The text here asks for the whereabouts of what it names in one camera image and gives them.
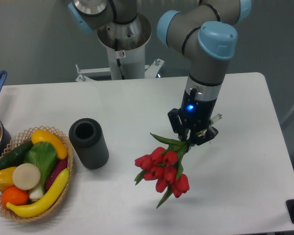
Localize woven wicker basket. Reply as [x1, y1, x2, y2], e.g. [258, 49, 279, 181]
[0, 126, 74, 222]

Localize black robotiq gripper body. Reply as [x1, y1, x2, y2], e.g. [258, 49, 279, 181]
[178, 89, 216, 146]

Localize green bok choy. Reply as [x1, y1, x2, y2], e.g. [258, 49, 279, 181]
[23, 141, 57, 202]

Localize orange fruit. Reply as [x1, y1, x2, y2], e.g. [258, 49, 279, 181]
[1, 186, 29, 208]

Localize green cucumber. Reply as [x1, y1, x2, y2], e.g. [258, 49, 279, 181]
[0, 141, 33, 170]

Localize purple eggplant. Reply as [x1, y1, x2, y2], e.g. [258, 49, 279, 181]
[45, 159, 68, 192]

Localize yellow squash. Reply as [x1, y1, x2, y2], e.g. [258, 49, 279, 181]
[31, 129, 68, 160]

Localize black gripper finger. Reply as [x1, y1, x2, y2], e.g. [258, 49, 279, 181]
[168, 108, 188, 141]
[191, 127, 219, 146]

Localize beige round disc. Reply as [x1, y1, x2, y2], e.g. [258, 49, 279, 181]
[12, 163, 41, 190]

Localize red tulip bouquet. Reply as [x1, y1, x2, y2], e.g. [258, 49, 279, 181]
[134, 113, 223, 209]

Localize dark grey ribbed vase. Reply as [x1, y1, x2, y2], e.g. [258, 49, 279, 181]
[69, 118, 109, 169]

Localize yellow bell pepper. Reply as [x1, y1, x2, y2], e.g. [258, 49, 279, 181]
[0, 166, 17, 191]

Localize yellow banana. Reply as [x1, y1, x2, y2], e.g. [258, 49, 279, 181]
[6, 168, 70, 218]

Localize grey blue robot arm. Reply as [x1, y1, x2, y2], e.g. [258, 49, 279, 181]
[68, 0, 251, 146]

